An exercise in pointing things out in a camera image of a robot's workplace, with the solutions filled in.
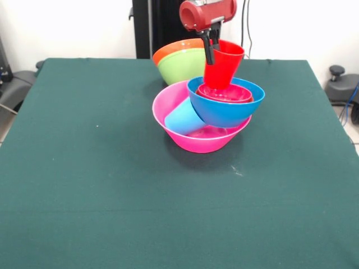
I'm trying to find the black pedestal leg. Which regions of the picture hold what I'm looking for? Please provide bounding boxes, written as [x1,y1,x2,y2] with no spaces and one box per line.
[0,60,45,113]
[324,65,359,126]

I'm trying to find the red cup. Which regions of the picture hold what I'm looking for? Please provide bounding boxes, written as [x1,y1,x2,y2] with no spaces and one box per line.
[203,39,246,91]

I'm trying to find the black hanging cable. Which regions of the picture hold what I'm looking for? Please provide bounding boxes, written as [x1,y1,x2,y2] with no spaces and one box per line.
[241,0,254,59]

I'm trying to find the small crimson bowl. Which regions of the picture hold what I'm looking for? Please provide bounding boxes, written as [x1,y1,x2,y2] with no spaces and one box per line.
[195,83,255,104]

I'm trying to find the large pink bowl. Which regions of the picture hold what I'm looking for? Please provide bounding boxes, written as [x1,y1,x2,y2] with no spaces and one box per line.
[151,81,253,154]

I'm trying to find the blue cup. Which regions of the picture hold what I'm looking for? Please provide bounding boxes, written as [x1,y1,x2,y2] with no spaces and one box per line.
[164,98,206,136]

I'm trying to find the large orange bowl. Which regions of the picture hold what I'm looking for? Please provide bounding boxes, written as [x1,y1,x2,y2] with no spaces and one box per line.
[152,38,207,67]

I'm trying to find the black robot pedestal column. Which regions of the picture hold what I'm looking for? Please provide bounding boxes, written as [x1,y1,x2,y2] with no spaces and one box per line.
[128,0,225,59]

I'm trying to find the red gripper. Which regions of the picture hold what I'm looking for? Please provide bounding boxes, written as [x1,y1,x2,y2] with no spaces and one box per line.
[178,0,238,66]

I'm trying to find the green bowl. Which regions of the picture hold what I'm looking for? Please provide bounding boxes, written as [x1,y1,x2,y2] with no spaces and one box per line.
[157,47,208,86]

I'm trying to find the dark green tablecloth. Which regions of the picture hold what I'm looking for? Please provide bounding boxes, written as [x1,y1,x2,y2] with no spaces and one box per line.
[0,58,359,269]

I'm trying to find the large blue bowl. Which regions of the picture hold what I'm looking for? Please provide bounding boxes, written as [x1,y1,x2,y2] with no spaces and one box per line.
[187,77,266,129]

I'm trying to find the blue cable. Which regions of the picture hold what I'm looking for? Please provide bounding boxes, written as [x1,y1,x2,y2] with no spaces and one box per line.
[340,82,359,126]

